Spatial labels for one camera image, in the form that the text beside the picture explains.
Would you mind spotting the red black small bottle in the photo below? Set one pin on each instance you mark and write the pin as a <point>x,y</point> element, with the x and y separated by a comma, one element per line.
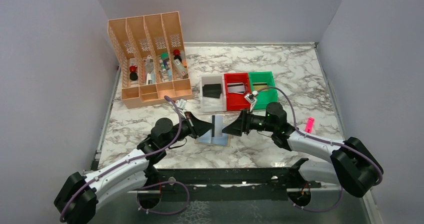
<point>177,54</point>

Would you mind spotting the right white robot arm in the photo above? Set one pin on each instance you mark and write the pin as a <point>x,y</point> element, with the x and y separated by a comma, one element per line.
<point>347,163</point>

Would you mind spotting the black cards in white bin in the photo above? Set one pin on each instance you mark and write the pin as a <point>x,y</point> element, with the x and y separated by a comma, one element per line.
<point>212,90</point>

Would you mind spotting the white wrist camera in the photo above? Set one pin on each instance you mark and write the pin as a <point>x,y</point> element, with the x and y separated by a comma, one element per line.
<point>252,99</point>
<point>181,103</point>

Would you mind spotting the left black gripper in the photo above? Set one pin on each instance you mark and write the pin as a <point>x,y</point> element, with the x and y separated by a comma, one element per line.
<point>196,127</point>

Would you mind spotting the pink marker pen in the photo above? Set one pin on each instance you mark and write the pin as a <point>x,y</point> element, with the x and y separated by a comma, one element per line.
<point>309,125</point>

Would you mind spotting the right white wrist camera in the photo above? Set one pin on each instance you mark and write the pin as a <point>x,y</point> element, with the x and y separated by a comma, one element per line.
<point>252,99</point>

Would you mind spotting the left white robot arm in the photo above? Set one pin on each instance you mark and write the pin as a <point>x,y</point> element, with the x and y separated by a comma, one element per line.
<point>82,195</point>

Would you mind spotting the green plastic bin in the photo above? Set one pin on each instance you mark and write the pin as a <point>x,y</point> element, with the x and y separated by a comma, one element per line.
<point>266,96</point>

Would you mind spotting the black metal base rail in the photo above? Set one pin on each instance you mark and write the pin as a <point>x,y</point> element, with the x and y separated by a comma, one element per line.
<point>223,184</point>

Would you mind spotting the silver items in organizer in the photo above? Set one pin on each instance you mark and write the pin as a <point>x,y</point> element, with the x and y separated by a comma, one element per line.
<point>149,70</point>

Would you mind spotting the red plastic bin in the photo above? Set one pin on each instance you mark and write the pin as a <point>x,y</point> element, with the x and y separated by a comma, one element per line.
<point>236,102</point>

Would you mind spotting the red capped black bottle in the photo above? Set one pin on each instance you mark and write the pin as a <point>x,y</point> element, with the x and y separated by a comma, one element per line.
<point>133,75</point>

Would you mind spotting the peach desk file organizer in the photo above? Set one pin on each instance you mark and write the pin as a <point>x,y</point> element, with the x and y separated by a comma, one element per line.
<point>151,54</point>

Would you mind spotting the silver card in red bin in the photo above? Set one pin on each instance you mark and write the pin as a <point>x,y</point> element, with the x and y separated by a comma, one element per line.
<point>236,88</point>

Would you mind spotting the white plastic bin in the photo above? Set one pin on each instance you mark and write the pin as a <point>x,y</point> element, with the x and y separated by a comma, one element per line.
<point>212,104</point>

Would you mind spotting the beige card holder wallet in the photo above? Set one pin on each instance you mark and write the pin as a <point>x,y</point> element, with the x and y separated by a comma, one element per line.
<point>220,139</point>

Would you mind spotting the white box in organizer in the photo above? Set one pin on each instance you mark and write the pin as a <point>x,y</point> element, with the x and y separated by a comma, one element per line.
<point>181,70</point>

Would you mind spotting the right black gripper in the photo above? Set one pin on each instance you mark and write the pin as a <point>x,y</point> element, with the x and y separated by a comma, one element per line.
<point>242,124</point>

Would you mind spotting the gold card in green bin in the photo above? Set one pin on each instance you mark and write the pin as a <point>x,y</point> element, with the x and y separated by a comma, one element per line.
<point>259,85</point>

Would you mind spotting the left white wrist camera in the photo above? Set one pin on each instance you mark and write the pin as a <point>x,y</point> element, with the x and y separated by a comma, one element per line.
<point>181,103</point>

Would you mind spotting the green capped tube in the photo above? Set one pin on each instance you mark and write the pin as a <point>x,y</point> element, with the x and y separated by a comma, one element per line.
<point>165,66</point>

